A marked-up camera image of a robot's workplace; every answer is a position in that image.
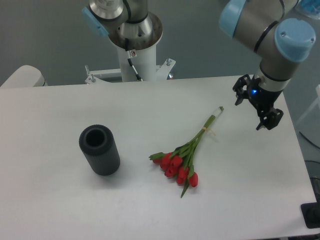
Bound black cable on pedestal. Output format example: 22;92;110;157
124;37;144;82

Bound blue plastic bag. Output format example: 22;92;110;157
295;0;320;20

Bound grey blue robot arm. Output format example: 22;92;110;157
81;0;316;130

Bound black clamp at table edge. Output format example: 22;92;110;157
300;202;320;229

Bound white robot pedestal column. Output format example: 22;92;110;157
84;14;177;86

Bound black cable on floor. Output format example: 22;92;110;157
298;131;320;148

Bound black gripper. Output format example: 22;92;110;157
232;74;284;130

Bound red tulip bouquet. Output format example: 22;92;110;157
148;106;224;198

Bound white chair back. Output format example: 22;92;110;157
0;65;48;89

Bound white furniture at right edge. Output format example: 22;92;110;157
295;84;320;130

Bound dark grey ribbed vase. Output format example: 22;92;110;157
78;124;120;176

